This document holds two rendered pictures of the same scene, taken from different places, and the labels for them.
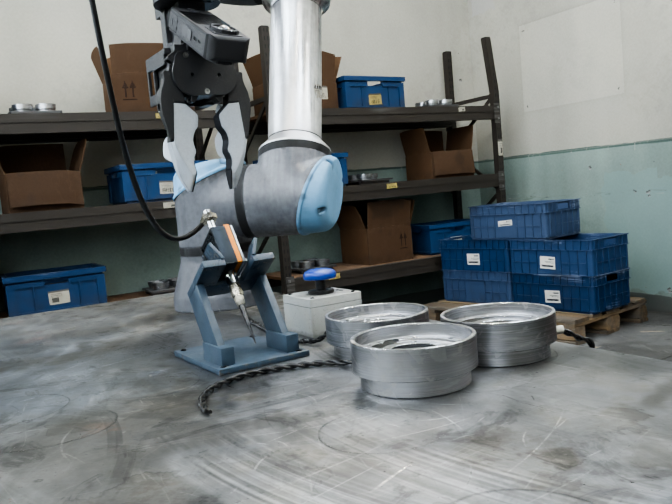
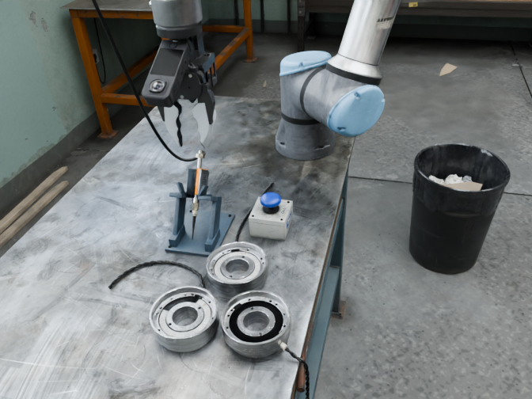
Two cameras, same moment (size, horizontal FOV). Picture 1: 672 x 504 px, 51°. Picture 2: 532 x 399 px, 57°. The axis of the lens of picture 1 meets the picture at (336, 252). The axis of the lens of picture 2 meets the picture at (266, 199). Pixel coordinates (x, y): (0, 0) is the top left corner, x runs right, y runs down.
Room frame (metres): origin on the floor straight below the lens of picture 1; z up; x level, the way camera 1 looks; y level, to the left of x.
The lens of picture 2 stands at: (0.34, -0.52, 1.41)
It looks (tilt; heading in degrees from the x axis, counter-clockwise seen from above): 36 degrees down; 47
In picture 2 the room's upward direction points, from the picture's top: 3 degrees counter-clockwise
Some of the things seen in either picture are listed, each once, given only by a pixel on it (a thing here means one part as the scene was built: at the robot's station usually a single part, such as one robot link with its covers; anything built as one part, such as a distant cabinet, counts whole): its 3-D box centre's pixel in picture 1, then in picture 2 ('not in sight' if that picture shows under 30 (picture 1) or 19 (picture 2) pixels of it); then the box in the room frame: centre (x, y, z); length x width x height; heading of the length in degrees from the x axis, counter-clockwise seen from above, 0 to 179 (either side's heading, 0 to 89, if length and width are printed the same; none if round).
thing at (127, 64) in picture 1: (145, 83); not in sight; (4.24, 1.03, 1.70); 0.56 x 0.36 x 0.39; 116
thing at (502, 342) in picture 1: (498, 333); (256, 324); (0.65, -0.14, 0.82); 0.10 x 0.10 x 0.04
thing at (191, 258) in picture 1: (219, 274); (305, 127); (1.14, 0.19, 0.85); 0.15 x 0.15 x 0.10
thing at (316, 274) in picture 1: (320, 288); (271, 207); (0.85, 0.02, 0.85); 0.04 x 0.04 x 0.05
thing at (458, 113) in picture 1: (379, 183); not in sight; (5.08, -0.35, 1.00); 1.92 x 0.57 x 2.00; 121
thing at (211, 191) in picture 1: (215, 201); (307, 82); (1.14, 0.18, 0.97); 0.13 x 0.12 x 0.14; 77
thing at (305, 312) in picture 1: (320, 309); (272, 215); (0.86, 0.02, 0.82); 0.08 x 0.07 x 0.05; 31
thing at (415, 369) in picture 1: (414, 358); (185, 319); (0.58, -0.06, 0.82); 0.10 x 0.10 x 0.04
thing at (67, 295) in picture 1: (53, 289); not in sight; (3.94, 1.59, 0.56); 0.52 x 0.38 x 0.22; 118
